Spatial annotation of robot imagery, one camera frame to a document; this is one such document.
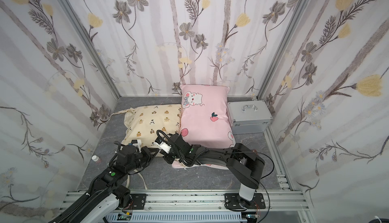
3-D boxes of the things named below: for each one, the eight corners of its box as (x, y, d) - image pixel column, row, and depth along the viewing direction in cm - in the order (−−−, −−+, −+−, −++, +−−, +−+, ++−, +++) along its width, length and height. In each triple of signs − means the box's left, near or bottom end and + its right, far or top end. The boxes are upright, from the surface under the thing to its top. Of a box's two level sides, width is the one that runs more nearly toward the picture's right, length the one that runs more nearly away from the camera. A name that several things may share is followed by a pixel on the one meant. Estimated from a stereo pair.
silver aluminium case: (229, 137, 100) (234, 123, 87) (226, 115, 112) (229, 100, 99) (265, 137, 100) (275, 123, 87) (258, 115, 112) (266, 100, 99)
